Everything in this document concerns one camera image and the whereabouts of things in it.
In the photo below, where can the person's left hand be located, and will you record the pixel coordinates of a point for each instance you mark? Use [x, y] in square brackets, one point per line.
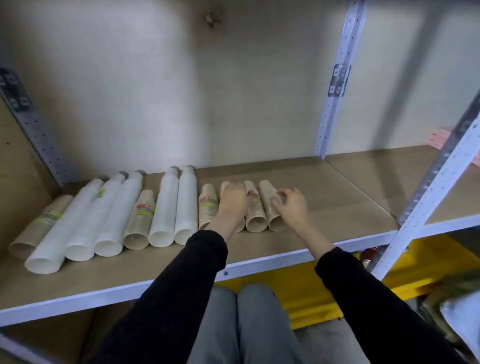
[234, 202]

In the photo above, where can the person's right hand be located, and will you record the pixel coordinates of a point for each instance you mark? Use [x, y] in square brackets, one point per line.
[294, 210]

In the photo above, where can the stack of beige paper cups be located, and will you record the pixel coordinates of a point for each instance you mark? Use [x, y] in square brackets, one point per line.
[208, 206]
[140, 221]
[266, 195]
[257, 219]
[224, 186]
[37, 227]

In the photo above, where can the white metal shelf wooden boards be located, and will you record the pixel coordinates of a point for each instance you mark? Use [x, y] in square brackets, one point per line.
[330, 210]

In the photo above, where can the stack of white plastic cups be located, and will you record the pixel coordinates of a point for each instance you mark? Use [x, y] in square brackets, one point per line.
[118, 217]
[165, 210]
[186, 210]
[63, 228]
[88, 228]

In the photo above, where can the person's right forearm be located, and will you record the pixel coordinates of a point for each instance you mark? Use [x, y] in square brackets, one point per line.
[367, 300]

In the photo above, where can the person's left forearm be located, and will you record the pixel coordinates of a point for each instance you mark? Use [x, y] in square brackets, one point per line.
[180, 292]

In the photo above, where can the person's right leg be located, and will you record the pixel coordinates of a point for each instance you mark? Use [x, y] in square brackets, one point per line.
[266, 330]

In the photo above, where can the person's leg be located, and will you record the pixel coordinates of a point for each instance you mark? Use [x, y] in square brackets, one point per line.
[215, 330]
[266, 330]

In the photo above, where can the person's left leg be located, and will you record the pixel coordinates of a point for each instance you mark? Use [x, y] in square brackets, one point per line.
[215, 330]

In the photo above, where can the yellow plastic bin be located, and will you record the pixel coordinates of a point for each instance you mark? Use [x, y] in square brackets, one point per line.
[300, 292]

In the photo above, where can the grey upright joint plate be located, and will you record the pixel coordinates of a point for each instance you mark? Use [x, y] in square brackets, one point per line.
[13, 90]
[339, 80]

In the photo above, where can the metal bolt head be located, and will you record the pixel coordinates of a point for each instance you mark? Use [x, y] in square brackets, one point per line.
[210, 18]

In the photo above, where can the white green bag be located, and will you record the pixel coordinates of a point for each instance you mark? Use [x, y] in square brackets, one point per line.
[461, 315]

